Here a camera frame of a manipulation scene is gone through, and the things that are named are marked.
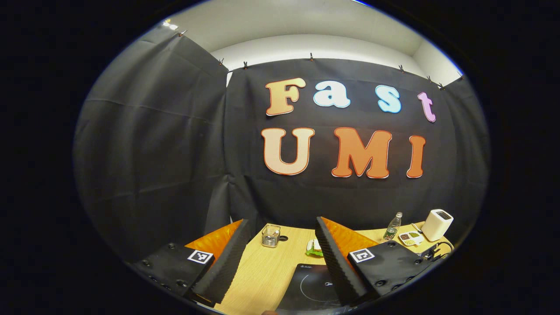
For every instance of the glass cup with metal frame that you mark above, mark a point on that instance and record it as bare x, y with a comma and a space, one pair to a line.
271, 236

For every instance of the sandwich with green lettuce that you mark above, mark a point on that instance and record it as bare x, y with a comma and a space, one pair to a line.
314, 248

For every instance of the clear plastic water bottle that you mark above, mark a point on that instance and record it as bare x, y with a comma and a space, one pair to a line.
392, 226

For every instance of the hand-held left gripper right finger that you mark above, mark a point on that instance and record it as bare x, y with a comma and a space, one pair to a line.
337, 267

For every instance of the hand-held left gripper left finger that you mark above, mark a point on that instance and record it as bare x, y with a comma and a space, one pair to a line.
227, 267

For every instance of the black induction cooktop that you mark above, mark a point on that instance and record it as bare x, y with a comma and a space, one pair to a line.
306, 286

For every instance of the white divided dish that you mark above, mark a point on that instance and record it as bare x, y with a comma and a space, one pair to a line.
410, 238

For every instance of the black backdrop cloth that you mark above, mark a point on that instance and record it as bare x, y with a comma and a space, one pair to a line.
175, 153

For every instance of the white toaster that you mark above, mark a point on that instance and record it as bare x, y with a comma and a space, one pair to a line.
436, 225

